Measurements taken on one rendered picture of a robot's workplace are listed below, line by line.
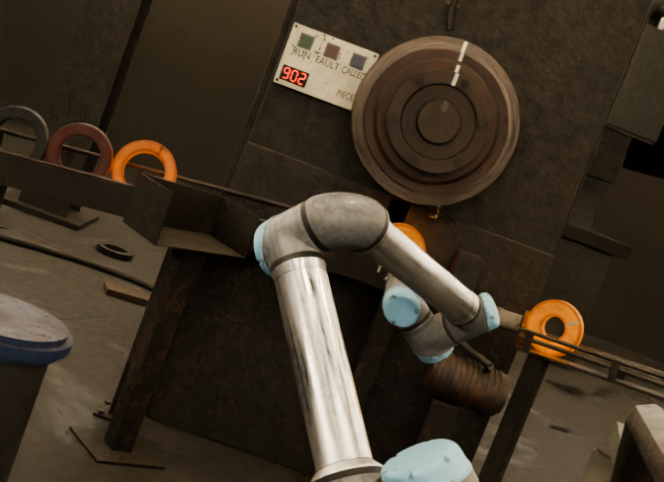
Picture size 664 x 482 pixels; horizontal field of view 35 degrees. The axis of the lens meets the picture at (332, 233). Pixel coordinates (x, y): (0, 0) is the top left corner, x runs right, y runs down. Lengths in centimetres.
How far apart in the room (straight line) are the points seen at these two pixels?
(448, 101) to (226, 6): 634
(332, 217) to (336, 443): 45
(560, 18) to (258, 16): 610
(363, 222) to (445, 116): 81
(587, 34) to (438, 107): 56
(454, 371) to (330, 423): 95
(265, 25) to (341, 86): 602
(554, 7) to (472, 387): 112
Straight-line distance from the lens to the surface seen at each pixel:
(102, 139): 308
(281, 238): 219
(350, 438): 203
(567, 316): 295
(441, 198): 302
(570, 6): 323
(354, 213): 216
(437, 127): 291
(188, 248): 270
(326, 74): 312
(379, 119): 296
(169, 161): 309
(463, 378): 295
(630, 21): 327
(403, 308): 257
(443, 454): 190
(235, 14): 915
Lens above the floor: 105
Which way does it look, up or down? 6 degrees down
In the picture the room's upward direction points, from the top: 21 degrees clockwise
